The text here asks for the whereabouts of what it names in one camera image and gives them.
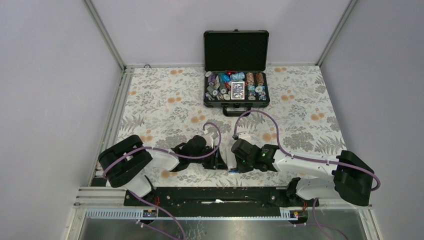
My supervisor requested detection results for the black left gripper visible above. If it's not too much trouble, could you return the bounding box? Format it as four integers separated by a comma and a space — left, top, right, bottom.
189, 145, 228, 170

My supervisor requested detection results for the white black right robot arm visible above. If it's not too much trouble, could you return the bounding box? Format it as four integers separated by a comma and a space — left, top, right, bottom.
225, 138, 376, 207

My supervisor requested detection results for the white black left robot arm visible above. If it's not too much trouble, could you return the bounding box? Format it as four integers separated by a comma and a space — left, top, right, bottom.
97, 133, 228, 206

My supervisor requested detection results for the floral patterned table mat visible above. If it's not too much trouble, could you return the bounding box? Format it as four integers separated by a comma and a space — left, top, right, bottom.
107, 65, 352, 188

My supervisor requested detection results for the playing card deck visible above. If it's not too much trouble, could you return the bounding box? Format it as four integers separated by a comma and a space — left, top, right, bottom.
230, 81, 245, 100

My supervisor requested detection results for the black poker chip case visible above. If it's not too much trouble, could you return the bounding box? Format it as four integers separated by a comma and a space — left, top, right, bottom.
203, 29, 270, 117

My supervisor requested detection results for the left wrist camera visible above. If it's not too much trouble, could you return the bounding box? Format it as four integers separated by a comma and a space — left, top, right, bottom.
203, 130, 218, 148

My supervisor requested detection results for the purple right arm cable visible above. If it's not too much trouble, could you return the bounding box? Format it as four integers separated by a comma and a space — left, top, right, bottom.
232, 109, 382, 192

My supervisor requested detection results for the black mounting base rail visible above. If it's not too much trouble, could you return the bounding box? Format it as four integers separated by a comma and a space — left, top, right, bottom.
143, 186, 320, 212

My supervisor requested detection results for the aluminium frame rail left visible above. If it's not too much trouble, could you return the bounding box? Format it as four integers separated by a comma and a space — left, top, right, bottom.
62, 65, 135, 240

